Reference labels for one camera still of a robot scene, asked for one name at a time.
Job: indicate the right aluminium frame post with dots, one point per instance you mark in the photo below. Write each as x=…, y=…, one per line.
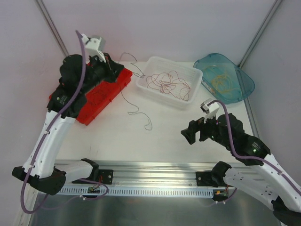
x=267, y=20

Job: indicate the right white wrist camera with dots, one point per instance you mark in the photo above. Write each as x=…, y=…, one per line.
x=209, y=109

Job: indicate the white perforated plastic basket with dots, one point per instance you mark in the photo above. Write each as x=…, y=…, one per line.
x=169, y=82

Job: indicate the red plastic tray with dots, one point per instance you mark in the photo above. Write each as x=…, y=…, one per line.
x=92, y=98

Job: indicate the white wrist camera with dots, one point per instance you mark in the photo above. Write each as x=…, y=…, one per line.
x=209, y=109
x=94, y=46

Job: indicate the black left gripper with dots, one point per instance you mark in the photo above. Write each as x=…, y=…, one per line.
x=112, y=69

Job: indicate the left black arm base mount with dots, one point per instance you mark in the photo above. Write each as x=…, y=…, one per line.
x=104, y=176

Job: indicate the left aluminium frame post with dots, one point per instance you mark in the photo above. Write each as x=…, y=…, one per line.
x=52, y=27

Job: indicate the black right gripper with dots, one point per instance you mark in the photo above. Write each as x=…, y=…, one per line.
x=202, y=129

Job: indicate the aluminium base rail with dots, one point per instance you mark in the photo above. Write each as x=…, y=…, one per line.
x=154, y=174

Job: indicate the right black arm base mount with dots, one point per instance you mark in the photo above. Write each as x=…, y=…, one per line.
x=204, y=178

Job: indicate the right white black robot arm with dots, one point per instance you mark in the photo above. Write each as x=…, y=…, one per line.
x=275, y=193

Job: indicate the teal translucent plastic bin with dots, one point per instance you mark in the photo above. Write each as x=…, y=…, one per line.
x=224, y=79

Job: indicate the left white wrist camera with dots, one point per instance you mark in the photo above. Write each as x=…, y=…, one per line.
x=94, y=46

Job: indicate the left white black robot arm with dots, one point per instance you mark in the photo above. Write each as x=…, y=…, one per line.
x=39, y=170

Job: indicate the white slotted cable duct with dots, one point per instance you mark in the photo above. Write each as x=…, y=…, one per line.
x=138, y=191

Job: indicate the aluminium frame post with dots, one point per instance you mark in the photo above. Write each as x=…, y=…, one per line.
x=267, y=20
x=52, y=27

